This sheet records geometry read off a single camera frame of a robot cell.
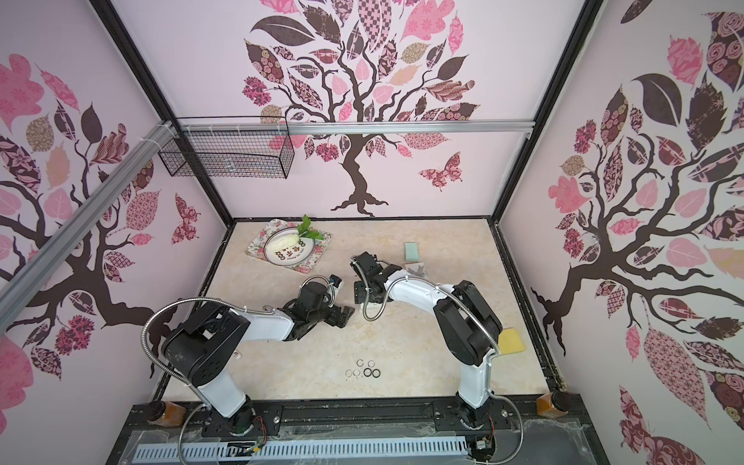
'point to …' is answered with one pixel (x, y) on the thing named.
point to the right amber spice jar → (553, 404)
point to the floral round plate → (293, 254)
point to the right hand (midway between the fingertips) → (367, 292)
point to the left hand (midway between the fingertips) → (343, 309)
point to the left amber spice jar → (166, 414)
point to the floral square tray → (257, 248)
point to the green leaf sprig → (303, 229)
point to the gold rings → (350, 373)
